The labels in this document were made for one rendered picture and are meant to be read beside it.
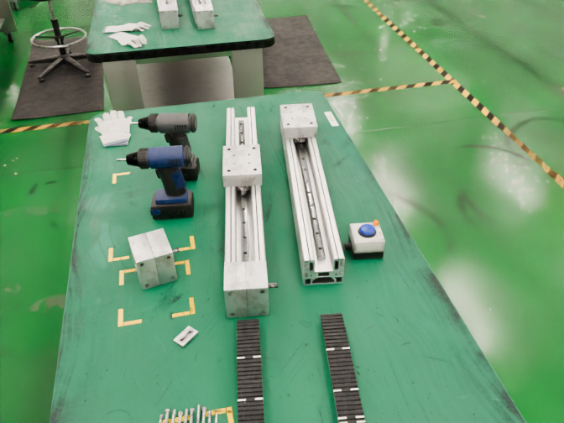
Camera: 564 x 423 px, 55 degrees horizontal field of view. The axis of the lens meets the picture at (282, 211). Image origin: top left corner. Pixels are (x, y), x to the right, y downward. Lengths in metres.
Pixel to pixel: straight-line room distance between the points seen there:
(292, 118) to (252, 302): 0.74
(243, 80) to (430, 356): 2.03
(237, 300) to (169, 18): 1.98
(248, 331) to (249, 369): 0.10
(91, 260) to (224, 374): 0.52
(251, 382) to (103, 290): 0.48
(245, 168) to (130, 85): 1.48
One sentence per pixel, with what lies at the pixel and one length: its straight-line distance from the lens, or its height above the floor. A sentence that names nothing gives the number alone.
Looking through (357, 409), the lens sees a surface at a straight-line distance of 1.12.
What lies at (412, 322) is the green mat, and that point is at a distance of 1.31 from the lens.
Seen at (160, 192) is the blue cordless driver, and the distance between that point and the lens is 1.59.
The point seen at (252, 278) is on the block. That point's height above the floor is 0.87.
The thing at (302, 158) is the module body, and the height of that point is 0.84.
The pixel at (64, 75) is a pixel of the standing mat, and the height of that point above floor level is 0.01.
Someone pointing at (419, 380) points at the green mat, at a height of 0.78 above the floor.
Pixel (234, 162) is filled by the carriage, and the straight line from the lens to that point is 1.58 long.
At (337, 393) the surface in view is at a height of 0.81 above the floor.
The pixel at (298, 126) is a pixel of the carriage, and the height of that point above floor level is 0.90.
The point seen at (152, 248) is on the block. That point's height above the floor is 0.87.
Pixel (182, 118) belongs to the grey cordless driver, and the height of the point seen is 0.99.
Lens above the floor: 1.76
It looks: 38 degrees down
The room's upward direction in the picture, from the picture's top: 1 degrees counter-clockwise
